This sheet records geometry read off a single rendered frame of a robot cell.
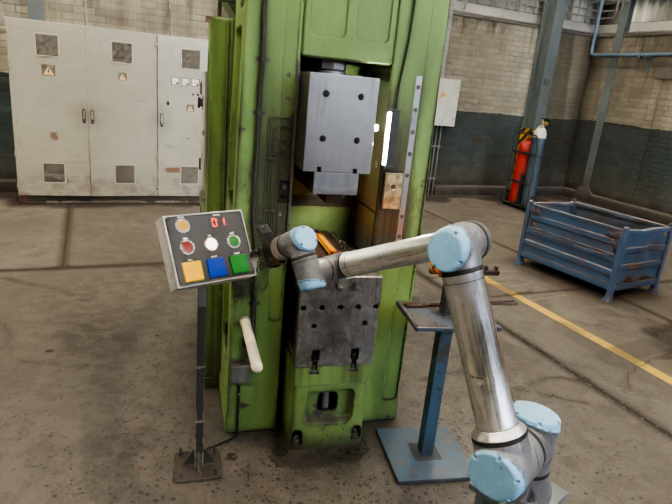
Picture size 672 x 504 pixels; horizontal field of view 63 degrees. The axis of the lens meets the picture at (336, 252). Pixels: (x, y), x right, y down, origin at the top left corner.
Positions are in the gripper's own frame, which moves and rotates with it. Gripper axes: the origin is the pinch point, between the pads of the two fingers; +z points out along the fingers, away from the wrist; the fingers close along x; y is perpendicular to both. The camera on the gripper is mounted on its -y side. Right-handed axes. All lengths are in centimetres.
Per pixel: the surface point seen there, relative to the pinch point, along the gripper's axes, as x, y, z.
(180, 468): -17, 80, 74
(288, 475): 21, 96, 48
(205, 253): -13.2, -5.4, 11.1
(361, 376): 60, 62, 27
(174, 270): -26.8, -0.8, 11.3
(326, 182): 40.6, -25.6, -6.1
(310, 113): 32, -52, -17
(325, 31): 45, -86, -24
